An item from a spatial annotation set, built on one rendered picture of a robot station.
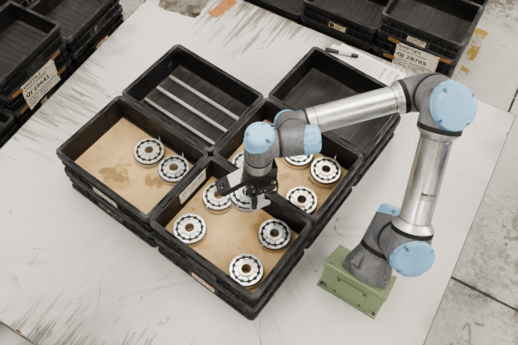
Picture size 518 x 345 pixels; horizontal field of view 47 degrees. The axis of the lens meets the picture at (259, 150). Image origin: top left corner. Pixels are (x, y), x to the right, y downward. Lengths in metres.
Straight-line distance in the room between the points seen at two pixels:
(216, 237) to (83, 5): 1.71
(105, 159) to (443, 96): 1.12
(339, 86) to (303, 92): 0.14
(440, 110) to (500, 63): 2.20
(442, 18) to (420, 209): 1.62
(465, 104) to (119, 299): 1.19
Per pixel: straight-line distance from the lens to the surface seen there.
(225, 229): 1.90
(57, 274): 2.06
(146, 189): 1.98
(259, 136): 1.44
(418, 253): 1.65
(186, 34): 2.57
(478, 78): 3.58
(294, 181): 1.99
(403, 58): 3.01
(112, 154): 2.08
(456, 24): 3.09
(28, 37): 2.99
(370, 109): 1.63
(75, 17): 3.18
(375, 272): 1.81
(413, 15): 3.07
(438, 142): 1.58
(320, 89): 2.22
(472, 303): 2.87
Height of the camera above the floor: 2.54
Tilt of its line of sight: 57 degrees down
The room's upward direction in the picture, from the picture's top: 3 degrees clockwise
